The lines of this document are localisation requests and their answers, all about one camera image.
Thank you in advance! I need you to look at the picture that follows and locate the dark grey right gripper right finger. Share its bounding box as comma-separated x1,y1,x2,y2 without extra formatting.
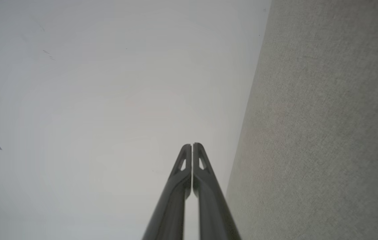
193,143,242,240

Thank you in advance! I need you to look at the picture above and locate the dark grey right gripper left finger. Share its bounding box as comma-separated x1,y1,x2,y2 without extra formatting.
142,144,192,240

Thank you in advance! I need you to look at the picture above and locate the grey fabric sofa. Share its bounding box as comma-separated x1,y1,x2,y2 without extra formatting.
225,0,378,240

